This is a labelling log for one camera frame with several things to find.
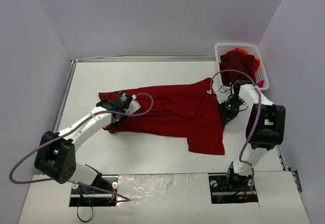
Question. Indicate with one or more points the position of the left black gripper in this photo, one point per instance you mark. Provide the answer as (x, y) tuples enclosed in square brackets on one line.
[(111, 124)]

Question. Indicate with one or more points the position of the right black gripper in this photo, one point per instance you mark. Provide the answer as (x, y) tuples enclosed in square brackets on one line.
[(226, 115)]

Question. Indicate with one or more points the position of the red t shirt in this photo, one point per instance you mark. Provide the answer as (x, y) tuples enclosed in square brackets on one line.
[(186, 111)]

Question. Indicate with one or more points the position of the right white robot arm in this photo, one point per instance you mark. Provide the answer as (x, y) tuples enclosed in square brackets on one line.
[(264, 131)]

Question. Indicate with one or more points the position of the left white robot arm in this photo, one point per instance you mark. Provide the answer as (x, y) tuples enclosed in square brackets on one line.
[(57, 157)]

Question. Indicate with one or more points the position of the orange shirt in basket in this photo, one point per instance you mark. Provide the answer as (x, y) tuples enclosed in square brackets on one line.
[(257, 62)]

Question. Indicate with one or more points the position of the dark red shirt in basket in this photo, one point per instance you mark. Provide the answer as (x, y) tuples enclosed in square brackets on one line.
[(227, 64)]

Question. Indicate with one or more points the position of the white plastic basket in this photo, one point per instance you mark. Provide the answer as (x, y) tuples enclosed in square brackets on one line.
[(251, 49)]

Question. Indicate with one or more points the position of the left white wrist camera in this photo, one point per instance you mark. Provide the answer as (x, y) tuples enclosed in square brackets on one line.
[(134, 106)]

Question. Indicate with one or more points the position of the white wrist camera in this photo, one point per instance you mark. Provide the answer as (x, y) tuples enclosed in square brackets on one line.
[(222, 96), (134, 106)]

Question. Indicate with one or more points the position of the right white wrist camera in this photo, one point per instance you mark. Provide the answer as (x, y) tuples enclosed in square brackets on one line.
[(222, 96)]

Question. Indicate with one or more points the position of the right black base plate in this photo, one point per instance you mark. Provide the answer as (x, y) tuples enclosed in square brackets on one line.
[(224, 192)]

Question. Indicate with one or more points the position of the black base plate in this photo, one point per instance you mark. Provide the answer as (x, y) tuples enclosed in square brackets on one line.
[(87, 197), (224, 192)]

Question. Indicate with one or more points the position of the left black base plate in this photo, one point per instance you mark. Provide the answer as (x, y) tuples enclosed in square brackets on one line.
[(87, 197)]

